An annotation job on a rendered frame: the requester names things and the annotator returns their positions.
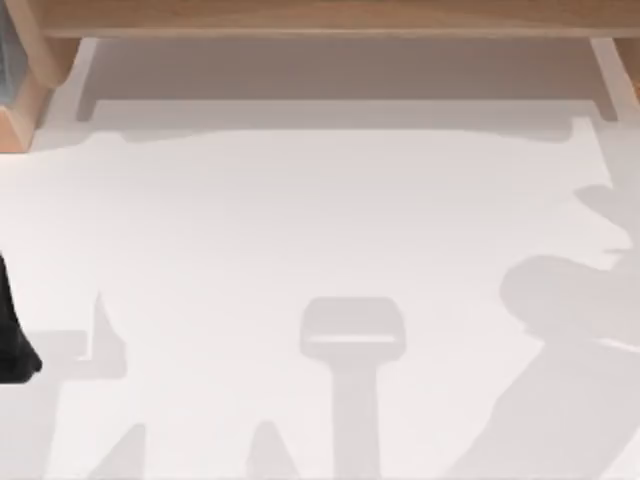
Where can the pale wooden drawer front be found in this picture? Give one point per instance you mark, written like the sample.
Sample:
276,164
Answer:
320,17

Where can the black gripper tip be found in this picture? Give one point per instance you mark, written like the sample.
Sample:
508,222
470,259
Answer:
11,345

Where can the wooden cupboard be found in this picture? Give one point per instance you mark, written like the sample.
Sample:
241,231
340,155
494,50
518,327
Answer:
30,75

